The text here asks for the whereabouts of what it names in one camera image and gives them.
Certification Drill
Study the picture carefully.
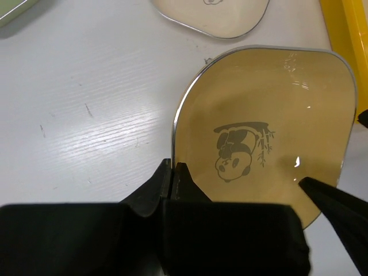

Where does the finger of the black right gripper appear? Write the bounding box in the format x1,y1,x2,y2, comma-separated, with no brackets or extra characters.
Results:
356,109,368,129
298,177,367,275

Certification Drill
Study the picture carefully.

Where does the green panda plate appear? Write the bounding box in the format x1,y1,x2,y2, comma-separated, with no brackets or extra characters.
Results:
0,0,39,28

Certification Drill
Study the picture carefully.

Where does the cream panda plate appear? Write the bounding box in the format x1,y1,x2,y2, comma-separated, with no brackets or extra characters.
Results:
151,0,270,40

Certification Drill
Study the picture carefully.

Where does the yellow plastic bin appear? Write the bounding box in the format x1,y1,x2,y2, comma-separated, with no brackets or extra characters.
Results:
320,0,367,110

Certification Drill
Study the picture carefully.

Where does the yellow panda plate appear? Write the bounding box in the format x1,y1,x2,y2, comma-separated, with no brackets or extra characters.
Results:
171,45,357,227

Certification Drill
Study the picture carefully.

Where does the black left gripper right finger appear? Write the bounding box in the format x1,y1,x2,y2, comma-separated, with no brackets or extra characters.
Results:
162,163,311,275

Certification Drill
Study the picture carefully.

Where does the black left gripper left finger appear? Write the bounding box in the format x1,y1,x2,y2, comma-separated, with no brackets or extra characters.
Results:
1,159,171,275

